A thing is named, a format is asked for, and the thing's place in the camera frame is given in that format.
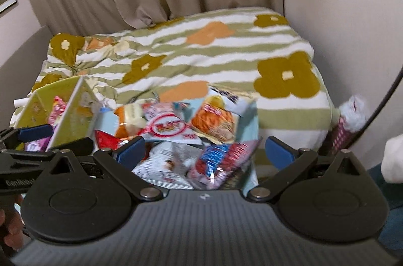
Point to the person's teal pants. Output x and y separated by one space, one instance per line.
392 209

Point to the orange and cream snack packet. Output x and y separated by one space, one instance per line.
129 118

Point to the pile of assorted snack packets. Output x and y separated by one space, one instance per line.
107 117

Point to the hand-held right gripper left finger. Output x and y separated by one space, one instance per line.
132 152

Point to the purple snack packet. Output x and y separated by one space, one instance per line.
36 146

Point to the grey bed headboard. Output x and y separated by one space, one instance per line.
22 64

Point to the yellow-green cardboard box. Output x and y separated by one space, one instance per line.
74 118

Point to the white plastic bag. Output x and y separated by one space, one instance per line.
354 113

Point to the white packet with red circle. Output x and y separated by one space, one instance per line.
167 127

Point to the pink snack packet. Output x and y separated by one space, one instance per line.
58 111

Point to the pink checkered bag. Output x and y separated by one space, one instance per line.
338 135

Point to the white snack packet red print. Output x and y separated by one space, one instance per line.
167 166

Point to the person's white garment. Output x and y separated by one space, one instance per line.
394 159

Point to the red and blue foil packet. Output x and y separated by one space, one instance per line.
226 162

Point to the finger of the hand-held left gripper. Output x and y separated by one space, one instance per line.
75 145
34 132

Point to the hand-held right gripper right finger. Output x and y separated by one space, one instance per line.
277 152

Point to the striped floral blanket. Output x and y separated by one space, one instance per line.
220 55

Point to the person's left hand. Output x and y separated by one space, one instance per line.
11 225

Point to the orange chips packet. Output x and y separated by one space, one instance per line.
214 121

